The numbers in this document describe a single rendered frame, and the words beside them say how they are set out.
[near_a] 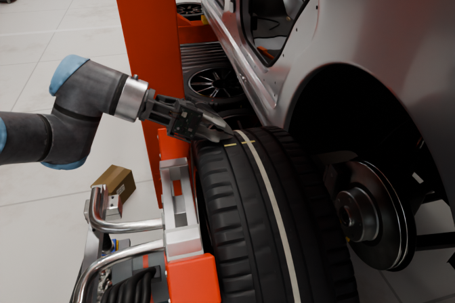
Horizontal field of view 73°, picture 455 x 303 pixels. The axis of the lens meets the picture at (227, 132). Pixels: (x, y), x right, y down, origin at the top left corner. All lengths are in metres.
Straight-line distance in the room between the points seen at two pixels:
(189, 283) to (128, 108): 0.33
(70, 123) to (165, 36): 0.44
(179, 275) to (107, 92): 0.35
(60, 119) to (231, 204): 0.36
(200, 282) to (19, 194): 2.15
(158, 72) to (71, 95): 0.43
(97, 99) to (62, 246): 1.58
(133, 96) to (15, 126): 0.20
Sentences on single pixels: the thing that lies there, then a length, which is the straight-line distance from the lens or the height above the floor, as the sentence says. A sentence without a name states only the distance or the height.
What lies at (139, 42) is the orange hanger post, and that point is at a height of 1.27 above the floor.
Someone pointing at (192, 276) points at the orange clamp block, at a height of 1.15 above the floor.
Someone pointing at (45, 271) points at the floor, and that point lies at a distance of 2.08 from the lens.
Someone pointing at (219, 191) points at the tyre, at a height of 1.17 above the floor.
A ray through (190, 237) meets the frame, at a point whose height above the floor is 1.12.
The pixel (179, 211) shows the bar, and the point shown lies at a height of 1.09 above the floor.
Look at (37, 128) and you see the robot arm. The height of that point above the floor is 1.29.
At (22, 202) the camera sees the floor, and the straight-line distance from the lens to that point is 2.51.
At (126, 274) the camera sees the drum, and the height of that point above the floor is 0.91.
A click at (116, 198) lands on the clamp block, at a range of 0.92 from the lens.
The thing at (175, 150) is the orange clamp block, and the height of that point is 1.08.
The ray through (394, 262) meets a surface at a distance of 0.99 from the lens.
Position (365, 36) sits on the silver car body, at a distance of 0.73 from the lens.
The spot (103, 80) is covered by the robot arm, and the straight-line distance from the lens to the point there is 0.64.
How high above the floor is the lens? 1.61
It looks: 37 degrees down
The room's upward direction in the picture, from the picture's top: straight up
